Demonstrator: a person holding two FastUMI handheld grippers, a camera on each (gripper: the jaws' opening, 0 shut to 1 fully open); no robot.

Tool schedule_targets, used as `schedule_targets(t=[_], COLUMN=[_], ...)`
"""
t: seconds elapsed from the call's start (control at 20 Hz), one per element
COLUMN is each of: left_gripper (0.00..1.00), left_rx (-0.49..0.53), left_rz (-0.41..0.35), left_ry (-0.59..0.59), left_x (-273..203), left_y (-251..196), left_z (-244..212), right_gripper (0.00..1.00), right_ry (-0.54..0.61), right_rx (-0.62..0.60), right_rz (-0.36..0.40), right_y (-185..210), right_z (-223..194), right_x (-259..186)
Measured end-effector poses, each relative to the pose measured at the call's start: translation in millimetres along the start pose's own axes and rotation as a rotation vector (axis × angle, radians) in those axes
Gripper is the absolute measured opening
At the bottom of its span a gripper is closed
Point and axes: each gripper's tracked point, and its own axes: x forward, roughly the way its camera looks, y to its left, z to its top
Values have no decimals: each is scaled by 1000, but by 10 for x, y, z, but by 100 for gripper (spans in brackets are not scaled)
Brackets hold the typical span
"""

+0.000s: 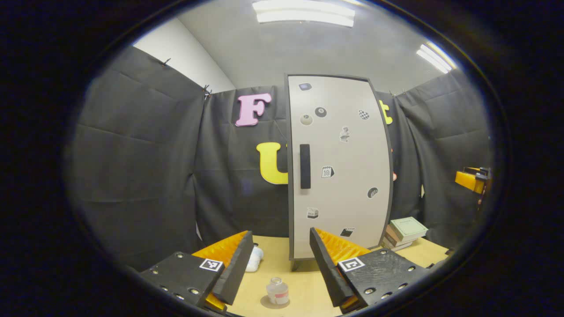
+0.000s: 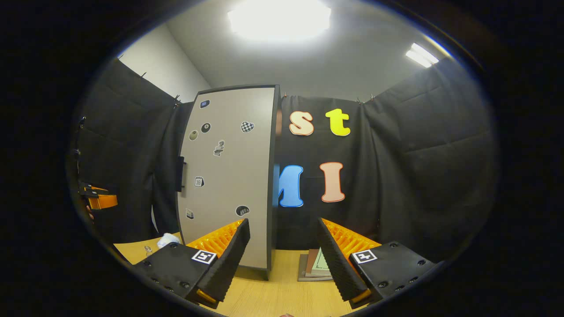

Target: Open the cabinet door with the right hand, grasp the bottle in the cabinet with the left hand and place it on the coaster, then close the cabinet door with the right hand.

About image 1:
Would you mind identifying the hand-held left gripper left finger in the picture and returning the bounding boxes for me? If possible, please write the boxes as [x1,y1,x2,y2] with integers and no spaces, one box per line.
[140,230,255,314]

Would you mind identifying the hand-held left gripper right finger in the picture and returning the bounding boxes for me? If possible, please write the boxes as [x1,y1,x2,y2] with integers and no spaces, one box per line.
[310,227,430,314]

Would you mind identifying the grey cabinet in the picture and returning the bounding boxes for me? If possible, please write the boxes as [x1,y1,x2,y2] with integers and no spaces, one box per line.
[286,74,395,272]

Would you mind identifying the clear bottle with pink label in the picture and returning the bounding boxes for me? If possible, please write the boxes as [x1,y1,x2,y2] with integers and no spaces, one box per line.
[266,277,289,305]

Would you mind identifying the grey cabinet door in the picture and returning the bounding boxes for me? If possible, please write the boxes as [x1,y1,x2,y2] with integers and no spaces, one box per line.
[287,75,393,259]

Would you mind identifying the green cover book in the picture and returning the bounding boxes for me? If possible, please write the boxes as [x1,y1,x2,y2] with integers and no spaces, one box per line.
[389,217,429,242]

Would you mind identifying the ceiling light panel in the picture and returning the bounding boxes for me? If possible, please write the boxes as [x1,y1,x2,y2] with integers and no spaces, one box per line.
[252,0,356,28]
[416,43,454,74]

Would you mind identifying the black backdrop cloth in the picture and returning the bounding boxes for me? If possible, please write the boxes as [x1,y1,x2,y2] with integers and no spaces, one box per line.
[66,44,492,270]

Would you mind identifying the black door handle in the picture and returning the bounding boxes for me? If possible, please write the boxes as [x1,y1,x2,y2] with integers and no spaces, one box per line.
[300,144,312,190]

